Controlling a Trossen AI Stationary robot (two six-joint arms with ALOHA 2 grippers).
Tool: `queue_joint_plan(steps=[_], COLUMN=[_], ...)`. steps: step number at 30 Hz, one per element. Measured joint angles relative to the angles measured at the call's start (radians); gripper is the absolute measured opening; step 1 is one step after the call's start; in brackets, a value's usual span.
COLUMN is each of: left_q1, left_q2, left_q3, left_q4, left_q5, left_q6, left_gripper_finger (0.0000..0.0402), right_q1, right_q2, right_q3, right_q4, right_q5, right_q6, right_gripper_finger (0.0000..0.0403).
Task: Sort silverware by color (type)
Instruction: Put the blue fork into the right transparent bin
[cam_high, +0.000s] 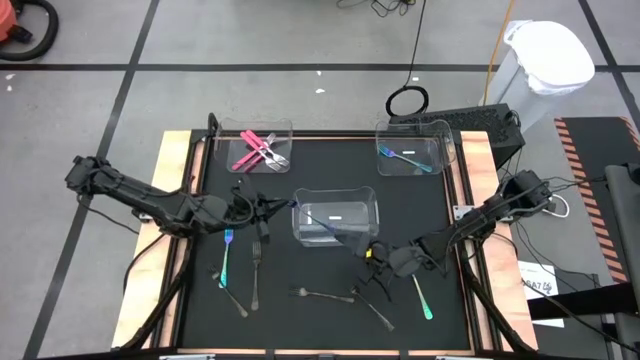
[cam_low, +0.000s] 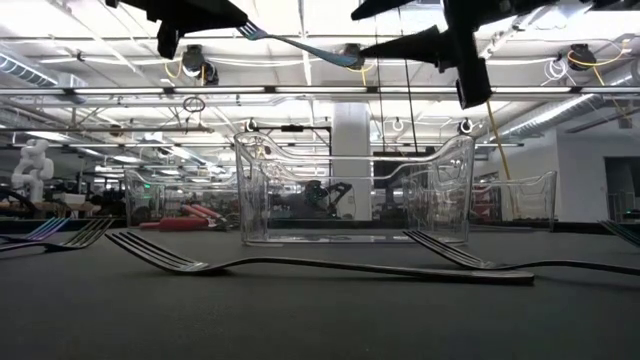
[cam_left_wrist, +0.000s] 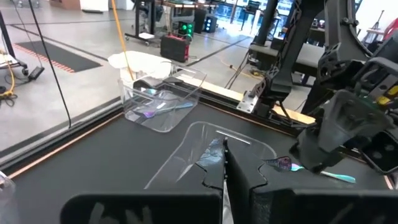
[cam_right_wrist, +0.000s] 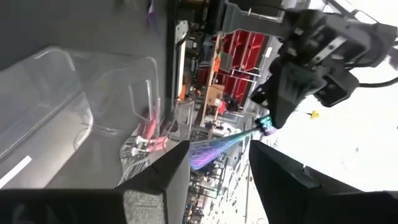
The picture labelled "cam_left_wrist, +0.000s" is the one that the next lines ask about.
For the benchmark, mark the trash can with white bag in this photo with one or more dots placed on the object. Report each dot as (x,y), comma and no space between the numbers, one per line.
(140,62)

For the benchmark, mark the black frame desk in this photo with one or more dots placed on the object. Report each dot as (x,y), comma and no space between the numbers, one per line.
(137,18)

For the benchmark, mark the computer with green lights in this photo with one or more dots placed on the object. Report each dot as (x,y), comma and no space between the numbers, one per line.
(186,28)

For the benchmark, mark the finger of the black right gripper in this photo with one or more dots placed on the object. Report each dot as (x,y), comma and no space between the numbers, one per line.
(382,152)
(345,124)

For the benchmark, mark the yellow tape tag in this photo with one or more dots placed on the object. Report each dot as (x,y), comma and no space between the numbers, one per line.
(383,100)

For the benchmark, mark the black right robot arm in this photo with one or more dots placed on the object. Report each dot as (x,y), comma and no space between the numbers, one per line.
(280,77)

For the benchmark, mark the clear plastic bin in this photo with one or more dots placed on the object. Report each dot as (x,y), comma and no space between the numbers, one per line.
(146,121)
(192,146)
(6,199)

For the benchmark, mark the red black equipment case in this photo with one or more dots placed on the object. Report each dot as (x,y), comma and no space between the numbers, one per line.
(174,48)

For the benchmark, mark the computer with blue lights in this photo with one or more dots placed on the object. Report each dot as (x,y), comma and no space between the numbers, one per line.
(210,24)

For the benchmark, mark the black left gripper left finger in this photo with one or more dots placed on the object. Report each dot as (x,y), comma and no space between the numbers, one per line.
(140,208)

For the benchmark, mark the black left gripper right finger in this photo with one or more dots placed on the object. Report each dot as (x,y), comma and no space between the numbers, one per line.
(311,208)

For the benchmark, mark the black table mat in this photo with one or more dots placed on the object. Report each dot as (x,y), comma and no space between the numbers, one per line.
(109,161)

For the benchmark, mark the black mat red striped edge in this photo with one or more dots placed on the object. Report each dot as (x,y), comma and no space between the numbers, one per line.
(59,56)

